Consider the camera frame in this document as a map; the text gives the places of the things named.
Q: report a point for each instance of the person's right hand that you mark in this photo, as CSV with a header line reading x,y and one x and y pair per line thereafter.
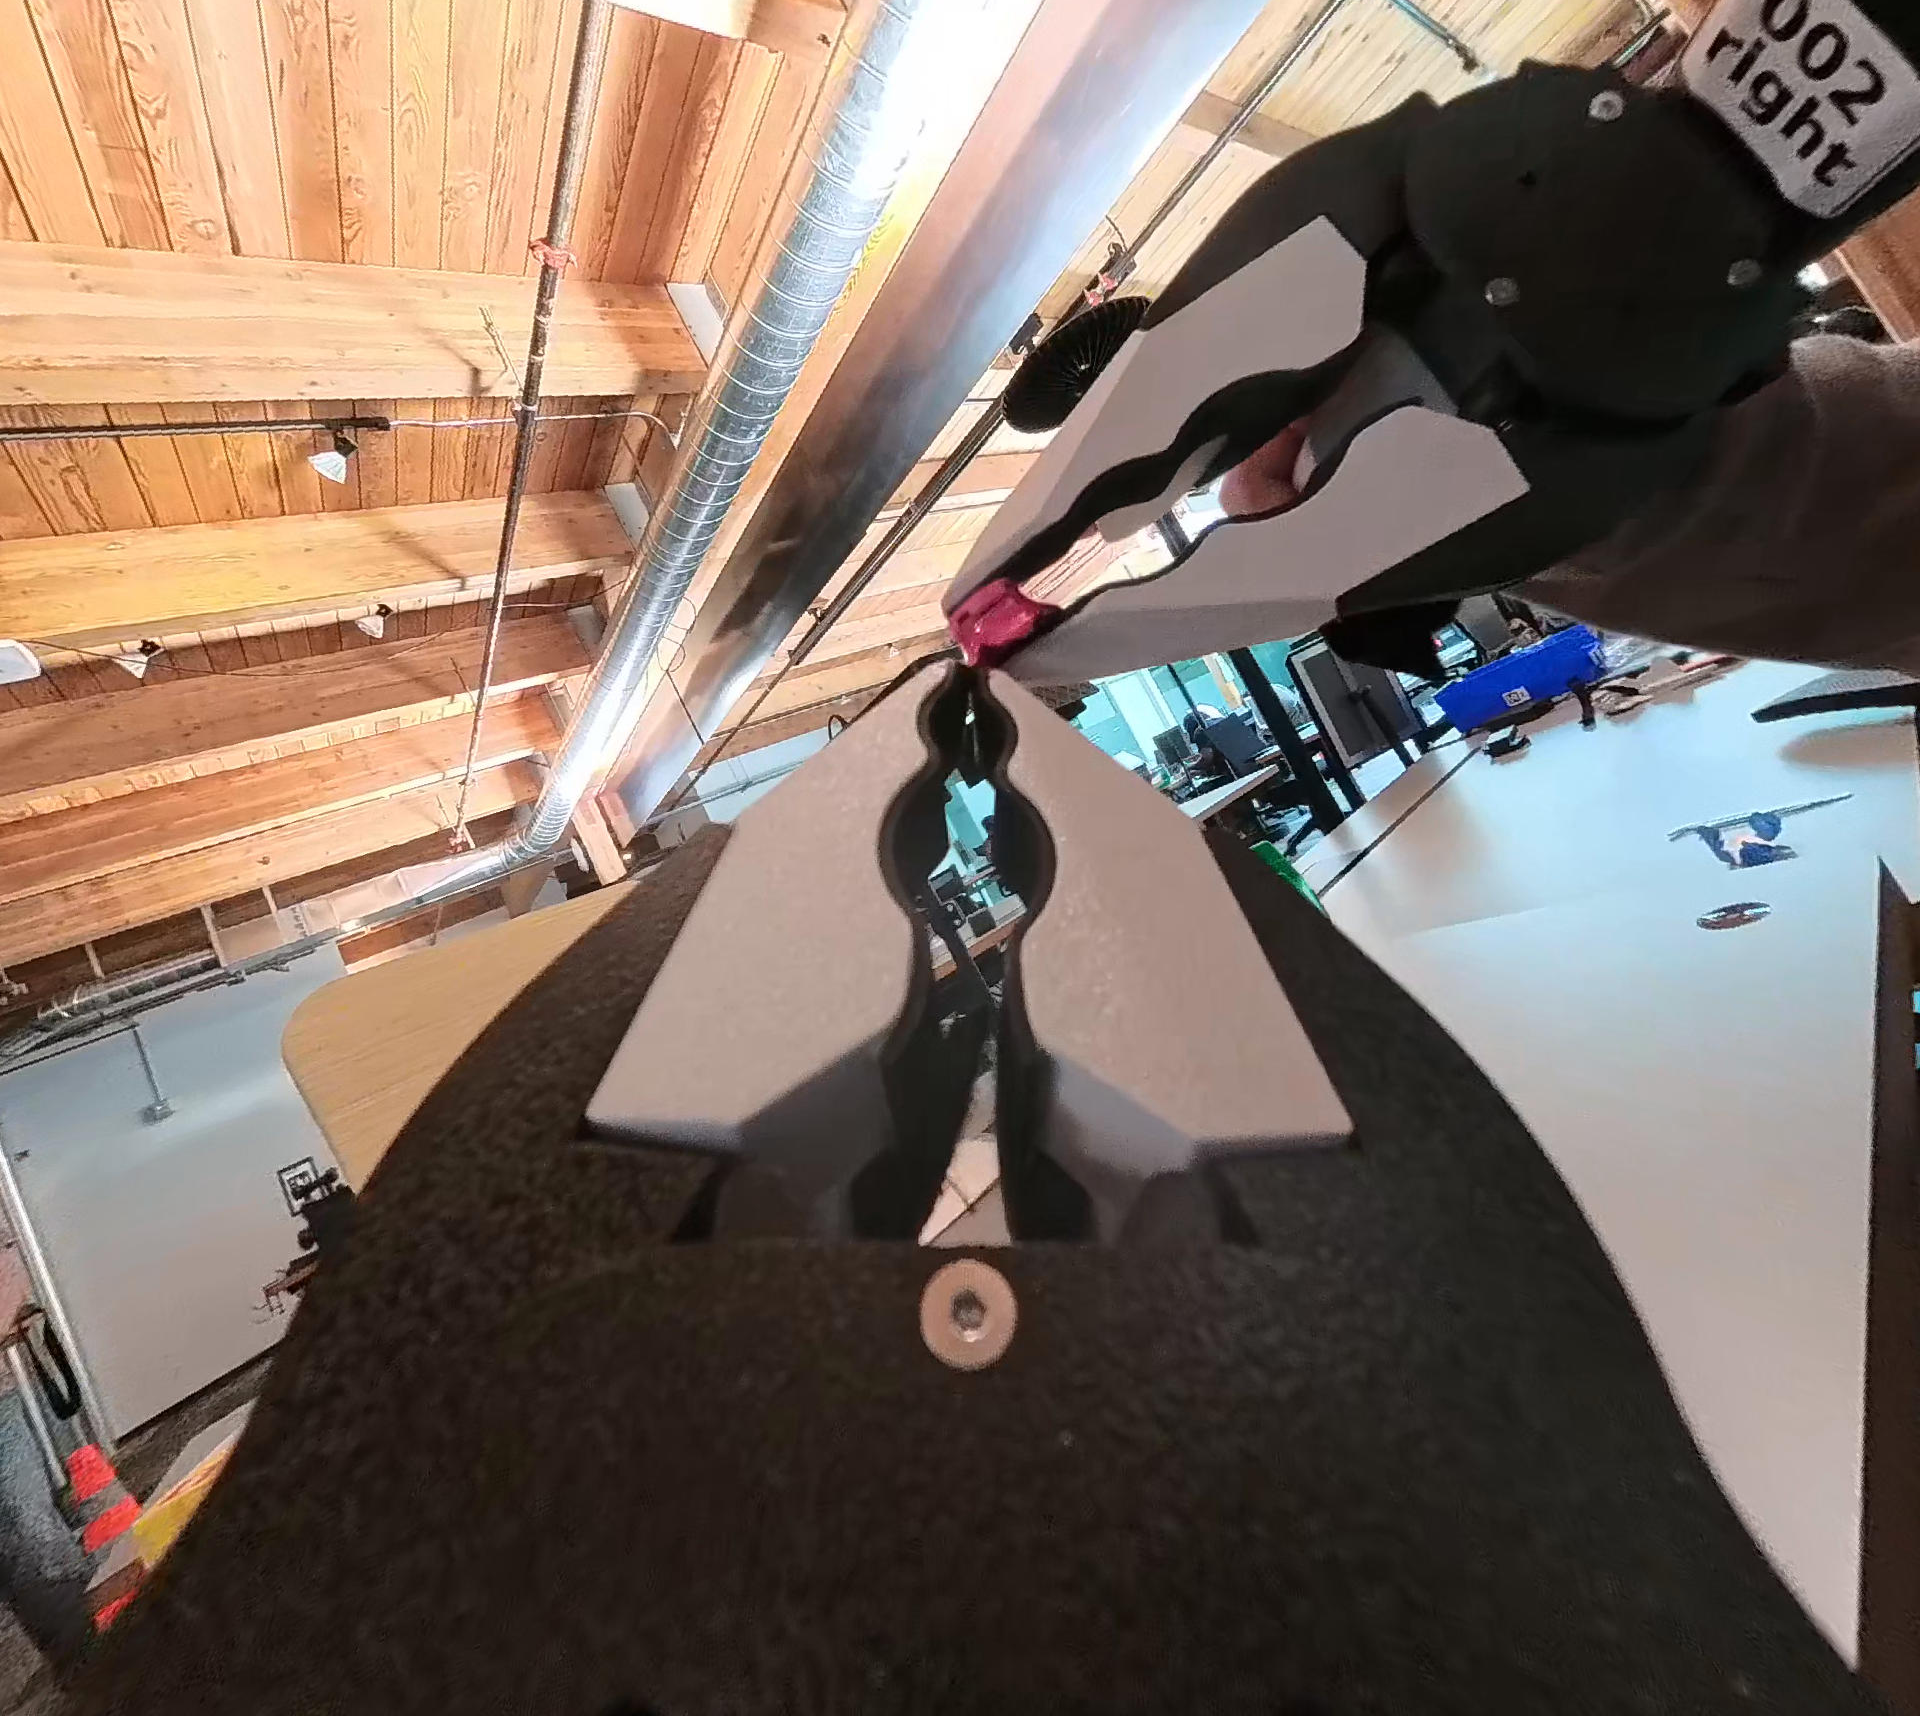
x,y
1268,479

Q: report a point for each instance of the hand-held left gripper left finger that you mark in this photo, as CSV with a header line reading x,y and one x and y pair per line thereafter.
x,y
750,983

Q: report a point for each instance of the person's right forearm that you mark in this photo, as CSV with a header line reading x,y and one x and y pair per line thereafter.
x,y
1769,518

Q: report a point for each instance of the wooden table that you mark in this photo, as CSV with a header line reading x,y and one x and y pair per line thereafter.
x,y
421,1027

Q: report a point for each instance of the blue and white object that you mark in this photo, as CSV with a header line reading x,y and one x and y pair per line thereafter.
x,y
1740,836

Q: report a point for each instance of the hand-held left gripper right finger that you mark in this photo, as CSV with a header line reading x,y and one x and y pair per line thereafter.
x,y
1184,995

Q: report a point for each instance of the black round ceiling fan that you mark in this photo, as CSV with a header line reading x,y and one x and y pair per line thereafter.
x,y
1072,366

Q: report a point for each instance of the black computer monitor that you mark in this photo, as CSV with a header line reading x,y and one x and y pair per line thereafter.
x,y
1351,698

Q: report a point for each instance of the blue plastic bin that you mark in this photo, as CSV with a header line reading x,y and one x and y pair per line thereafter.
x,y
1531,683

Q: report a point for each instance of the small dark oval object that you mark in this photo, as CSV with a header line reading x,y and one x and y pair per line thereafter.
x,y
1734,914

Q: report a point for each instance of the silver spiral air duct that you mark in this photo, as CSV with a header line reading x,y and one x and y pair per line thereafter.
x,y
780,292

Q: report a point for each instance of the ceiling track spotlight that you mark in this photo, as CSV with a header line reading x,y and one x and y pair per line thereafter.
x,y
374,617
135,657
333,458

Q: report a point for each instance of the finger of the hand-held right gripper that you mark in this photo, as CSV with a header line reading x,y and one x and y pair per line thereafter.
x,y
1319,561
1199,366

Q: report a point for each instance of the grey metal beam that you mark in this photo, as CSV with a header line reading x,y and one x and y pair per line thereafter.
x,y
1079,172

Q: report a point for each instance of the thin ceiling pipe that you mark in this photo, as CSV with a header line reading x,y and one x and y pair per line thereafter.
x,y
580,96

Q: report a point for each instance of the orange traffic cone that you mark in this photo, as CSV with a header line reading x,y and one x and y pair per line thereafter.
x,y
99,1506

